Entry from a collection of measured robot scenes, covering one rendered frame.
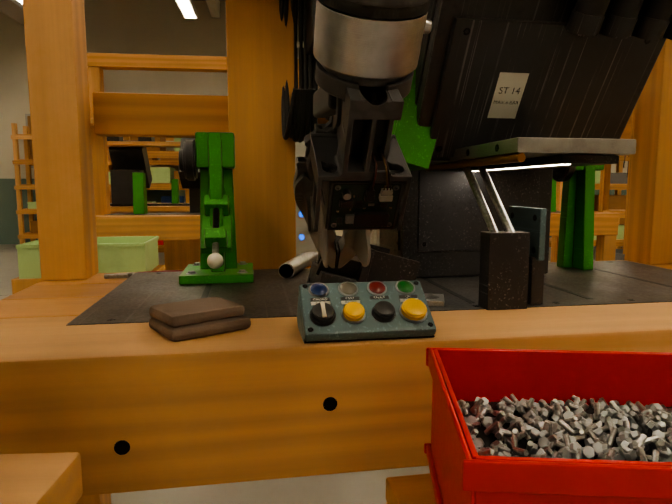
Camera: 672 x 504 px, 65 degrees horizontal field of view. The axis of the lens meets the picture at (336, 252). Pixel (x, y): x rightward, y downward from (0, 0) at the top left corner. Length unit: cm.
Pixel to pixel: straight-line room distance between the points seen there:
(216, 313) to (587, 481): 43
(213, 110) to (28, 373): 79
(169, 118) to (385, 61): 94
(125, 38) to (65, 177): 1030
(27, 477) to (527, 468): 36
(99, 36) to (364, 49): 1127
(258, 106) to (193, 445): 75
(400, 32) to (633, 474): 29
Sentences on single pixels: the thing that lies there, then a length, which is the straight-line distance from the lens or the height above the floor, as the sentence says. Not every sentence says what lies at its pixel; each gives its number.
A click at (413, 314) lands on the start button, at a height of 93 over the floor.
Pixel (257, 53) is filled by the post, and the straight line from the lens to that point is 119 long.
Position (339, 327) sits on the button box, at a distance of 59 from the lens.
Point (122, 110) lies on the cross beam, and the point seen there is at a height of 124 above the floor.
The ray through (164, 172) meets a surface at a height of 129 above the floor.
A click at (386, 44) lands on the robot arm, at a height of 116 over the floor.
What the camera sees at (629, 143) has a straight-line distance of 77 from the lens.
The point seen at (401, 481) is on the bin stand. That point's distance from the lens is 54.
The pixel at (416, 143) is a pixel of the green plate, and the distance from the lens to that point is 84.
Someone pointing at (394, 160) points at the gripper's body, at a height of 109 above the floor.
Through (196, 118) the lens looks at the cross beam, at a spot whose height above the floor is 122.
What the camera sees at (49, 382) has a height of 88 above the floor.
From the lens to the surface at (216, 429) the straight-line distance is 61.
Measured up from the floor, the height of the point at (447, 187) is 107.
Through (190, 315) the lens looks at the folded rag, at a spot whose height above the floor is 93.
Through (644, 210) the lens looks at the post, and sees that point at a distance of 154.
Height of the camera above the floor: 107
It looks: 7 degrees down
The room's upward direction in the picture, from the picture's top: straight up
